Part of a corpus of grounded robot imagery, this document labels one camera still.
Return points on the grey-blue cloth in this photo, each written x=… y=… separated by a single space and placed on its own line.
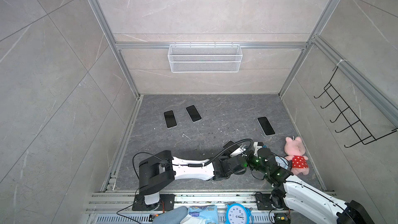
x=172 y=217

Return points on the blue wet wipes pack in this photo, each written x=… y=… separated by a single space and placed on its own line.
x=201 y=215

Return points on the black wire hook rack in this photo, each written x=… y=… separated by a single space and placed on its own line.
x=353 y=121

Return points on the white wire mesh basket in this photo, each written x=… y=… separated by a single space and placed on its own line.
x=190 y=58

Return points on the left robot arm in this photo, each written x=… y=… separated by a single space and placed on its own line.
x=158 y=171

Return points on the black phone right side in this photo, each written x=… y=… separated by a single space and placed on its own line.
x=266 y=126

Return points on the black phone far left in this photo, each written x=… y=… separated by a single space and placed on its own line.
x=170 y=119

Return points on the aluminium rail front frame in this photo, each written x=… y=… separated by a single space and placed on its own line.
x=116 y=207

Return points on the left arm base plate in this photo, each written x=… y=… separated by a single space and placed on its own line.
x=154 y=202

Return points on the black phone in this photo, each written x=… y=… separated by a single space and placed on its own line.
x=266 y=126
x=170 y=119
x=193 y=113

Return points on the pink pig plush toy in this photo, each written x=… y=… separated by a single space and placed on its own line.
x=295 y=150

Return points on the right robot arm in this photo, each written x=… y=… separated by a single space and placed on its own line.
x=293 y=193

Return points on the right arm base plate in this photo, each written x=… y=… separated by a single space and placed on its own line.
x=269 y=201

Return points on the black phone centre left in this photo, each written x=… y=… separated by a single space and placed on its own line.
x=193 y=113

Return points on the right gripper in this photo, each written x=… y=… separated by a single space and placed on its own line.
x=250 y=155

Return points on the blue alarm clock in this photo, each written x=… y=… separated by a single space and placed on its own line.
x=238 y=214

